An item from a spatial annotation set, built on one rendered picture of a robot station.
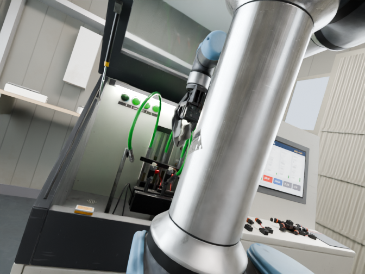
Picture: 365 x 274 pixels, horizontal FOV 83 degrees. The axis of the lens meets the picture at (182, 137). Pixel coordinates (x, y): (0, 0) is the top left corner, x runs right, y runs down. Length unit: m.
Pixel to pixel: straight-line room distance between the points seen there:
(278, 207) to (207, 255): 1.11
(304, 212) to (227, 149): 1.29
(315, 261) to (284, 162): 0.49
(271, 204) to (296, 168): 0.29
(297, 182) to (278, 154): 0.21
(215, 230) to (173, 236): 0.04
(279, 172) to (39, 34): 2.95
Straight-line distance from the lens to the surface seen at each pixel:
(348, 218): 2.38
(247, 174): 0.21
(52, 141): 3.10
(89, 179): 1.23
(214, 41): 0.62
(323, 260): 1.28
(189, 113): 0.66
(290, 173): 1.38
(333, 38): 0.39
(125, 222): 0.71
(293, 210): 1.40
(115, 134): 1.18
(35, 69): 3.13
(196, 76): 0.70
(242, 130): 0.20
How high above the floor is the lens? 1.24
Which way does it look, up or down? 1 degrees up
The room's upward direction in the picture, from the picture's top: 18 degrees clockwise
